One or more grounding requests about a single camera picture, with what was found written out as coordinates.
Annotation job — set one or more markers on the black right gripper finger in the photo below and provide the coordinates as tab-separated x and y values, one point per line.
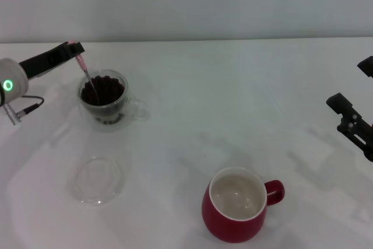
367	66
355	129

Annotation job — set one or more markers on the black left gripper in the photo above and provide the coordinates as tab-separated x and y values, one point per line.
33	66

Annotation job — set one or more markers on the red mug white inside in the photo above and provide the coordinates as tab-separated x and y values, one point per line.
227	228

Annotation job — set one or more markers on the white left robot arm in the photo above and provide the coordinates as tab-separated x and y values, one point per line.
14	77

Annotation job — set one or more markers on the pile of coffee beans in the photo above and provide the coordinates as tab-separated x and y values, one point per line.
109	91

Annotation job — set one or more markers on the clear glass saucer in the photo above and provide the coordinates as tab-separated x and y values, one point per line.
96	185

